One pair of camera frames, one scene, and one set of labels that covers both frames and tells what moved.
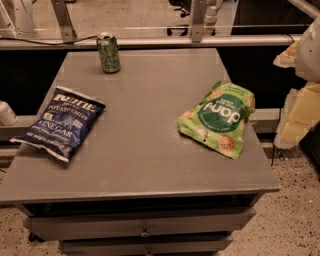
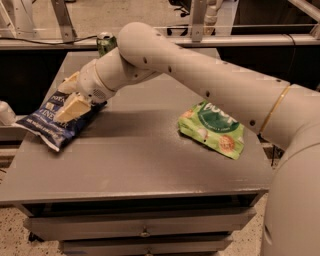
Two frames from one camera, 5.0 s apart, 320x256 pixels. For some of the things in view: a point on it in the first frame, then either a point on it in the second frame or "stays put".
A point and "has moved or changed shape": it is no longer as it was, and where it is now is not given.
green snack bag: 219,117 stays put
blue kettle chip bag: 61,128 has moved or changed shape
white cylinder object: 7,115 stays put
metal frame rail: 155,41 stays put
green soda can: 109,52 stays put
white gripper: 309,55 to 89,81
